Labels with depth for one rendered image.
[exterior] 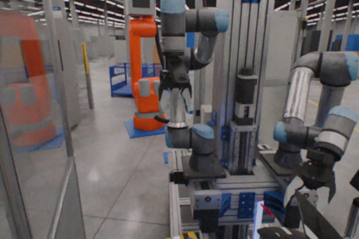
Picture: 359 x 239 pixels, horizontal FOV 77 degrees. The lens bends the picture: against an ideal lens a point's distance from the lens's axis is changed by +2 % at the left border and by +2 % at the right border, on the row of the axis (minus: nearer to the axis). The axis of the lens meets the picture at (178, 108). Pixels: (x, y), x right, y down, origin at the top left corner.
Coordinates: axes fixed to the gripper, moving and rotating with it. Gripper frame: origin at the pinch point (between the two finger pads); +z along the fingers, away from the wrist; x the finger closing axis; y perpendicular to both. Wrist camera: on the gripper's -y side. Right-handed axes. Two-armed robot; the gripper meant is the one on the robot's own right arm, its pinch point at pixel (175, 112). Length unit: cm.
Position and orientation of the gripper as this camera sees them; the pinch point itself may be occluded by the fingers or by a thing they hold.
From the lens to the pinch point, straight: 75.1
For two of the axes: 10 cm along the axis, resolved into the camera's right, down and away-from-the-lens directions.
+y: -3.1, -2.7, 9.1
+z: 0.0, 9.6, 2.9
